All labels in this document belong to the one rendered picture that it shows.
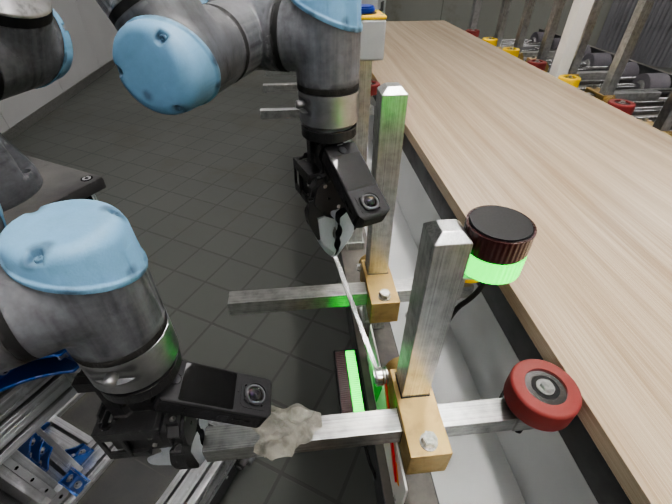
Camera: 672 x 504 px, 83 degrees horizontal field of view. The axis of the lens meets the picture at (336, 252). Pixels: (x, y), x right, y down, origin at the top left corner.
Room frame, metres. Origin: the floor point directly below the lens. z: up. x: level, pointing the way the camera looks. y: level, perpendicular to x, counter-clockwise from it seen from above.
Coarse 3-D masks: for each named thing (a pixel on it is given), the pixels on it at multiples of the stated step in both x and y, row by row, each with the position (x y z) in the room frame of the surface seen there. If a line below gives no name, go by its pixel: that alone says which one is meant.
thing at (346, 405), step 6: (336, 354) 0.43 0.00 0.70; (342, 354) 0.43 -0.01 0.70; (336, 360) 0.42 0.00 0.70; (342, 360) 0.42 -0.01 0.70; (342, 366) 0.41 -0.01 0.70; (342, 372) 0.40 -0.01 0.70; (342, 378) 0.38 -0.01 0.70; (342, 384) 0.37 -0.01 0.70; (348, 384) 0.37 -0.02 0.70; (342, 390) 0.36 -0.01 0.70; (348, 390) 0.36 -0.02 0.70; (342, 396) 0.35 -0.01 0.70; (348, 396) 0.35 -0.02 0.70; (342, 402) 0.34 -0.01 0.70; (348, 402) 0.34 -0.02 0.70; (342, 408) 0.33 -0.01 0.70; (348, 408) 0.33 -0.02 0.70
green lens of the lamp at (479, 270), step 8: (472, 256) 0.26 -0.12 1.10; (472, 264) 0.26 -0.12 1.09; (480, 264) 0.25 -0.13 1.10; (488, 264) 0.25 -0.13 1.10; (512, 264) 0.25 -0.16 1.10; (520, 264) 0.25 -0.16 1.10; (472, 272) 0.25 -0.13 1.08; (480, 272) 0.25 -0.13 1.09; (488, 272) 0.25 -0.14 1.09; (496, 272) 0.25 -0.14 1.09; (504, 272) 0.25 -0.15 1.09; (512, 272) 0.25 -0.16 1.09; (480, 280) 0.25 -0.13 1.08; (488, 280) 0.25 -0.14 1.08; (496, 280) 0.25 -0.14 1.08; (504, 280) 0.25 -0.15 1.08; (512, 280) 0.25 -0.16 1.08
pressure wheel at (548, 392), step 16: (512, 368) 0.27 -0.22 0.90; (528, 368) 0.27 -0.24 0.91; (544, 368) 0.27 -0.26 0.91; (560, 368) 0.27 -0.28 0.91; (512, 384) 0.25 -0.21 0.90; (528, 384) 0.25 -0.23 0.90; (544, 384) 0.24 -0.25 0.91; (560, 384) 0.25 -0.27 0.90; (576, 384) 0.25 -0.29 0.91; (512, 400) 0.24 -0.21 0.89; (528, 400) 0.23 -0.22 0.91; (544, 400) 0.23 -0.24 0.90; (560, 400) 0.23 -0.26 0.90; (576, 400) 0.23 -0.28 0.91; (528, 416) 0.22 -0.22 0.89; (544, 416) 0.21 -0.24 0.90; (560, 416) 0.21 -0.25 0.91
